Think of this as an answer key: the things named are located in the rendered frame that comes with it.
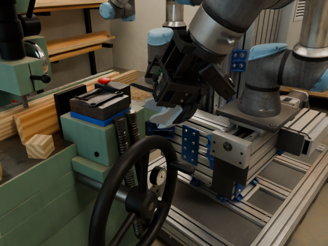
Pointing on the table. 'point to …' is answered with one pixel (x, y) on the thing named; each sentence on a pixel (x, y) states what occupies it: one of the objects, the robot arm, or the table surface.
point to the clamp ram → (63, 108)
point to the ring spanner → (105, 99)
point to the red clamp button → (104, 80)
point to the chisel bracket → (21, 75)
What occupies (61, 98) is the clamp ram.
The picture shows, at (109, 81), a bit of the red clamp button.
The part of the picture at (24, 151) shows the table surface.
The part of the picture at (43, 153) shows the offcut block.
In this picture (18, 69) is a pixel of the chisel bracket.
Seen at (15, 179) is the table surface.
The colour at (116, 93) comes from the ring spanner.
